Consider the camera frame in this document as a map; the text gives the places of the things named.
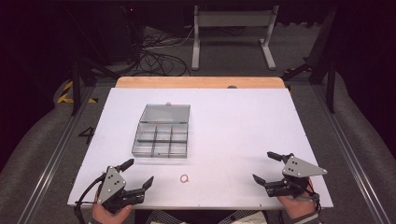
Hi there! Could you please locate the person's right hand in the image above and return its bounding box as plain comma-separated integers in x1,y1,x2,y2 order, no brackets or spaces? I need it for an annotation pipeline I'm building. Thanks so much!
276,178,320,220

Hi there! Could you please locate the person's left hand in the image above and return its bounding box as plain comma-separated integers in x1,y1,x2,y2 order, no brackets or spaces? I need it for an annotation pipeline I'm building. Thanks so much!
92,199,134,224

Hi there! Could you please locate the bundle of black floor cables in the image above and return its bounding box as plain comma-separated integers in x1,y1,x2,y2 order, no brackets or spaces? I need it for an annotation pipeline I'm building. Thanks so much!
129,26,194,77

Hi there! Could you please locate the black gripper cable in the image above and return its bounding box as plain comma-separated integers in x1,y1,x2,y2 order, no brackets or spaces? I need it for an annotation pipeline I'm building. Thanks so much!
73,173,107,224
300,182,322,216

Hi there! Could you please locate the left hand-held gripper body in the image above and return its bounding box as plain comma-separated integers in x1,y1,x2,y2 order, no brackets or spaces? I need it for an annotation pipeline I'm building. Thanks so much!
96,165,147,215

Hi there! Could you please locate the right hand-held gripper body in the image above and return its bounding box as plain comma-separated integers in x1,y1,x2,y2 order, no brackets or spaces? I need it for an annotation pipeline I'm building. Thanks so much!
265,155,329,199

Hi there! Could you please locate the black tripod stand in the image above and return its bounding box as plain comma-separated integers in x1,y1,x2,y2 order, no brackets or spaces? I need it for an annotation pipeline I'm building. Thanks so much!
64,8,120,117

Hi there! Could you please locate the grey metal stand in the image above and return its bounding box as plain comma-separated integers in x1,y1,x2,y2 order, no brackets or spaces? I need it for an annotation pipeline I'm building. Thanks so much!
191,5,280,71

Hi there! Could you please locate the yellow black floor tape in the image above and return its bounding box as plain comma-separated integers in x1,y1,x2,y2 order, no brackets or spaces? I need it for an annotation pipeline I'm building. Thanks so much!
56,80,99,105

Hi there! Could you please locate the white table board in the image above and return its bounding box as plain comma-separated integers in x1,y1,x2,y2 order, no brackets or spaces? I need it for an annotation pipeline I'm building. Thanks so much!
67,87,334,210

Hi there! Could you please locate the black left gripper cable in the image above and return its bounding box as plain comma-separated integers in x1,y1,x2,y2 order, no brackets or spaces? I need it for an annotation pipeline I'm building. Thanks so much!
73,173,107,224

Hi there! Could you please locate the grey metal floor rail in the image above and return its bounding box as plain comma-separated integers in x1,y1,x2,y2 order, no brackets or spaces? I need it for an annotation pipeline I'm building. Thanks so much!
22,87,96,224
312,84,391,224

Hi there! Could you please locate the person's checkered clothing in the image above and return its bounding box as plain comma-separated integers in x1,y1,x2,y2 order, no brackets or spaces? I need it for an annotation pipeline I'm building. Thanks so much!
145,209,269,224

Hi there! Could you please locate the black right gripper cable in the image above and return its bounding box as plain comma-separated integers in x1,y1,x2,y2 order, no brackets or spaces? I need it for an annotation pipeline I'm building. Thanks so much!
300,182,322,216

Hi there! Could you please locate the black angled stand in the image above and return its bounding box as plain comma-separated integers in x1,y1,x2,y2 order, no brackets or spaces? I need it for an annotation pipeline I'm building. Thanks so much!
281,7,339,115

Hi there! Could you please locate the clear plastic compartment box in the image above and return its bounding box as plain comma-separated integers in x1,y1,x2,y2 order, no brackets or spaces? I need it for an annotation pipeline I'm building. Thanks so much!
131,102,191,159

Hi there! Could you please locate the wooden table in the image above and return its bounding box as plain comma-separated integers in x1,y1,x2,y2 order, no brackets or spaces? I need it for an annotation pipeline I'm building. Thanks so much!
115,76,287,90

